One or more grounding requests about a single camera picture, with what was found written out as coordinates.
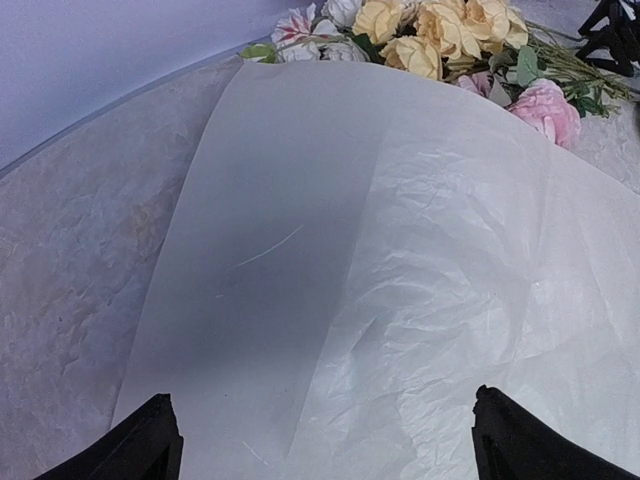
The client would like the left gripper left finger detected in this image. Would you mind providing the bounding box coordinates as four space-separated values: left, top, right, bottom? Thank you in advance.
36 394 184 480

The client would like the white rose stem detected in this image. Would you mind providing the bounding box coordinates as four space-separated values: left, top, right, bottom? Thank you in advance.
320 0 369 62

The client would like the pink rose stem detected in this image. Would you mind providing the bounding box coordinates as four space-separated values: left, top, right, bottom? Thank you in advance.
454 72 581 149

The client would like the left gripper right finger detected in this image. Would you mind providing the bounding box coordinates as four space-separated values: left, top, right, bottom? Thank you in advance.
471 385 637 480

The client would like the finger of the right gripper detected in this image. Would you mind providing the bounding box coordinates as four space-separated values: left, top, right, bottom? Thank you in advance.
576 0 639 76

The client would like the yellow rose bunch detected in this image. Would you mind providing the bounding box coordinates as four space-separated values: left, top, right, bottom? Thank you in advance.
352 1 638 118

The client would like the pink wrapping paper sheet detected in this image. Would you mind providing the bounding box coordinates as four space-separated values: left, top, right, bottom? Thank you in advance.
114 62 639 479

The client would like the white pink flower stem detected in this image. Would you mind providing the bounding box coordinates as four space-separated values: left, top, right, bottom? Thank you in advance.
238 3 343 64

